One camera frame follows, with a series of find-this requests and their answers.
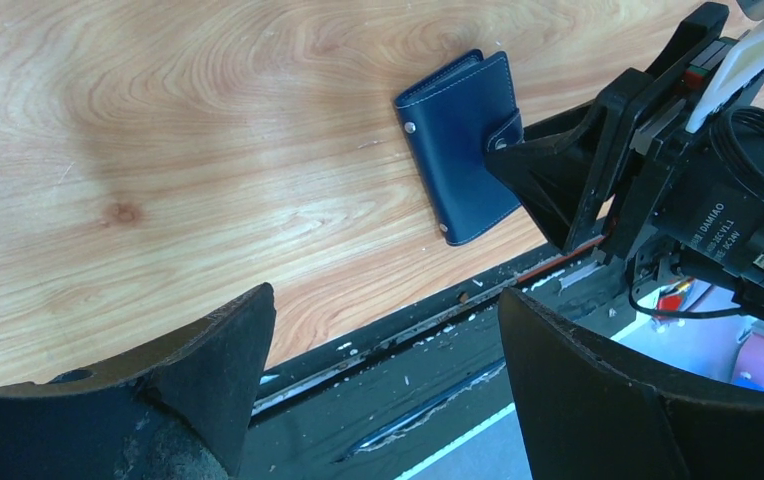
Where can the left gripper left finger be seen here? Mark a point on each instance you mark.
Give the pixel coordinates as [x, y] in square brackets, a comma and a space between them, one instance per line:
[176, 407]

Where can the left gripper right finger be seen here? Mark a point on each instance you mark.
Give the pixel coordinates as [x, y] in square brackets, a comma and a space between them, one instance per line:
[591, 408]

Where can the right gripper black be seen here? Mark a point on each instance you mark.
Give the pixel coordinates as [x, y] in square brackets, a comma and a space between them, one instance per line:
[685, 204]

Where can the blue leather card holder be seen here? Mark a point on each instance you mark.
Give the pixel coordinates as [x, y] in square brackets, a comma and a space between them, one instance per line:
[452, 119]

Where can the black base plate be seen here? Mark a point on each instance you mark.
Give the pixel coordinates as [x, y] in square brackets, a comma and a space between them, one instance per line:
[379, 400]

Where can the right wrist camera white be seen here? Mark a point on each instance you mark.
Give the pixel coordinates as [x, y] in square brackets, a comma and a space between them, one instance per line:
[742, 63]

